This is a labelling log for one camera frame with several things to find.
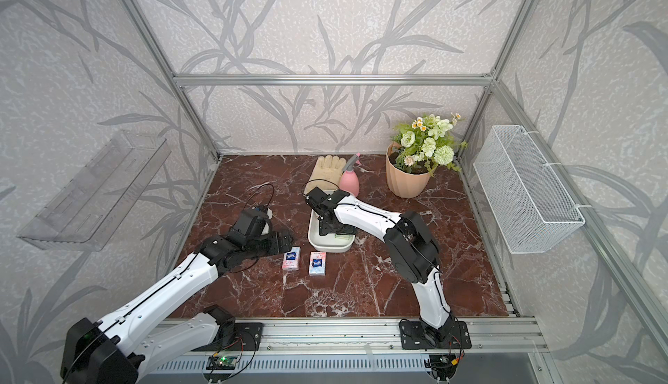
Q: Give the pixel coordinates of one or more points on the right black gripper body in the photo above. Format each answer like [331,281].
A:
[323,229]

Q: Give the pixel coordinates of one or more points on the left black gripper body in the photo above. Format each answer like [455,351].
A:
[267,245]

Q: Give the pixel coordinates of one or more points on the white plastic storage box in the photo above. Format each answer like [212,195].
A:
[328,243]

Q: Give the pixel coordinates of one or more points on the pink blue tissue pack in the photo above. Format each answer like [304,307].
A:
[317,263]
[291,259]

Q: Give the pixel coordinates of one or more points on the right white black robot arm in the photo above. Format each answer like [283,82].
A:
[412,247]

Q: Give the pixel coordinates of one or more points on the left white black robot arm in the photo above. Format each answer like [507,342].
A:
[92,357]

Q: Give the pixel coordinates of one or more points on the beige rubber glove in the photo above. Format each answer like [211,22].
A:
[326,174]

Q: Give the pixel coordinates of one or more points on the pink spray bottle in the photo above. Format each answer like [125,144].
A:
[349,179]

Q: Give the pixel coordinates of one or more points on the terracotta pot with flowers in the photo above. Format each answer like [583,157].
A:
[418,150]

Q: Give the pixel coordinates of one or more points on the left green circuit board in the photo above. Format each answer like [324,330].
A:
[222,362]

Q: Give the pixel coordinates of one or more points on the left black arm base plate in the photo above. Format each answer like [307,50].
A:
[244,336]

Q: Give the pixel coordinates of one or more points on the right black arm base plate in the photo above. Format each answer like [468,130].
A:
[433,336]

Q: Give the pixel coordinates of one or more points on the clear acrylic wall shelf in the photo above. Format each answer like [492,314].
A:
[87,212]

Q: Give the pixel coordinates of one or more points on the right circuit board with wires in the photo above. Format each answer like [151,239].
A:
[443,365]

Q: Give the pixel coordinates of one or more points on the white wire mesh basket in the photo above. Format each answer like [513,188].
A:
[531,206]

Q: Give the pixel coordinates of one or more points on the aluminium front rail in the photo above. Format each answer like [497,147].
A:
[489,335]

